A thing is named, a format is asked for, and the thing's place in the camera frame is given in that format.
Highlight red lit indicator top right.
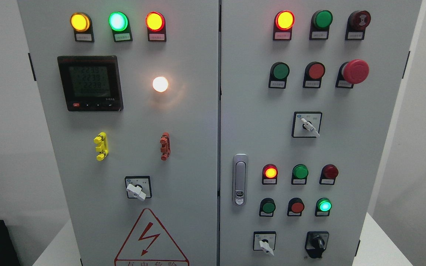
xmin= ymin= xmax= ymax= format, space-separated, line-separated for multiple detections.
xmin=273 ymin=10 xmax=295 ymax=41

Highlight green indicator lower middle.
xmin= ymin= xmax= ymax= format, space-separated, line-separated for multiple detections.
xmin=291 ymin=164 xmax=309 ymax=185

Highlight green indicator top right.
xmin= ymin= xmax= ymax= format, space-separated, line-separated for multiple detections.
xmin=309 ymin=10 xmax=333 ymax=40

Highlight grey cabinet door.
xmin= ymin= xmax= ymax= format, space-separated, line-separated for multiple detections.
xmin=218 ymin=0 xmax=422 ymax=266
xmin=17 ymin=0 xmax=219 ymax=266

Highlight red push button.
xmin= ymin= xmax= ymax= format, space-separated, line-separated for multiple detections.
xmin=302 ymin=62 xmax=326 ymax=89
xmin=287 ymin=197 xmax=305 ymax=216

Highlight white selector switch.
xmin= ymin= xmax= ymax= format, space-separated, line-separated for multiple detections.
xmin=291 ymin=112 xmax=322 ymax=138
xmin=253 ymin=231 xmax=277 ymax=256

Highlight dark red buzzer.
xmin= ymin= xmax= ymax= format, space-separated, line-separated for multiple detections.
xmin=345 ymin=10 xmax=371 ymax=41

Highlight red indicator lower right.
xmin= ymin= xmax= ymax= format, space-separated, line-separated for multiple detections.
xmin=319 ymin=164 xmax=339 ymax=185

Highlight green lit indicator light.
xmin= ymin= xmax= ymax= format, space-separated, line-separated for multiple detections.
xmin=108 ymin=11 xmax=132 ymax=42

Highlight red push button upper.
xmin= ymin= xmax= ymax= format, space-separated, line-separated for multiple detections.
xmin=302 ymin=62 xmax=326 ymax=89

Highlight red emergency stop button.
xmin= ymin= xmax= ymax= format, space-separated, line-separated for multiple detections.
xmin=336 ymin=59 xmax=369 ymax=89

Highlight green push button lower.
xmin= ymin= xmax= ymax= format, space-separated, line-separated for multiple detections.
xmin=259 ymin=198 xmax=277 ymax=217

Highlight white selector switch upper right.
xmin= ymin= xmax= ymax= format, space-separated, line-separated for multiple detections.
xmin=291 ymin=112 xmax=322 ymax=138

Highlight grey right cabinet door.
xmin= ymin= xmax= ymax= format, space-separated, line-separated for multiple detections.
xmin=218 ymin=0 xmax=422 ymax=266

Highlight red lit indicator lower left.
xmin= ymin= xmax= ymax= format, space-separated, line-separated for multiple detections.
xmin=262 ymin=164 xmax=278 ymax=185

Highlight red lit indicator left door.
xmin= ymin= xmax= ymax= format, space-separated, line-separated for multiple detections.
xmin=145 ymin=11 xmax=167 ymax=42

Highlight red electric hazard sticker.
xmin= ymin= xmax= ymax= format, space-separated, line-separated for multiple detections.
xmin=114 ymin=208 xmax=190 ymax=266

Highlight yellow indicator light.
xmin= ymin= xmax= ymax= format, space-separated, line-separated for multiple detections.
xmin=70 ymin=12 xmax=94 ymax=42

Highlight silver door lock handle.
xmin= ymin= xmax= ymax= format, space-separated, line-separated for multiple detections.
xmin=232 ymin=153 xmax=249 ymax=206

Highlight white lit indicator light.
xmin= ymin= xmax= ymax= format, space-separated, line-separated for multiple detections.
xmin=152 ymin=76 xmax=169 ymax=93

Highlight black digital power meter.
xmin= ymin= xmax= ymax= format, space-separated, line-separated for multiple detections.
xmin=57 ymin=55 xmax=124 ymax=112

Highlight white selector switch left door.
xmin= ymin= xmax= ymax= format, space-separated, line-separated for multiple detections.
xmin=125 ymin=176 xmax=152 ymax=201

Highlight black knob selector switch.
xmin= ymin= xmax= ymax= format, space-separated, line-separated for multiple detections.
xmin=304 ymin=231 xmax=329 ymax=259

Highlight green indicator bottom right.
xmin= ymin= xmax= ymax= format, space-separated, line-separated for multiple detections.
xmin=315 ymin=198 xmax=332 ymax=217

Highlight white selector switch bottom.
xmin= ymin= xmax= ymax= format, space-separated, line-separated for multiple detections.
xmin=253 ymin=231 xmax=277 ymax=256

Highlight green push button upper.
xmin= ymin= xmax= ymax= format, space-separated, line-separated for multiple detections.
xmin=268 ymin=62 xmax=290 ymax=89

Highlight green push button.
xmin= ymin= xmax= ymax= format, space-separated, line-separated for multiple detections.
xmin=268 ymin=62 xmax=290 ymax=89
xmin=259 ymin=198 xmax=277 ymax=217

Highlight red lit indicator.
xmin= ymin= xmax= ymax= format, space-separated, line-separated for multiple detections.
xmin=273 ymin=10 xmax=295 ymax=41
xmin=262 ymin=164 xmax=278 ymax=185

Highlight red push button lower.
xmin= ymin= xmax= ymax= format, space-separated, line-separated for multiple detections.
xmin=287 ymin=197 xmax=305 ymax=216

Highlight grey left cabinet door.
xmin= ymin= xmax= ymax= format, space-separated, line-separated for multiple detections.
xmin=17 ymin=0 xmax=219 ymax=266

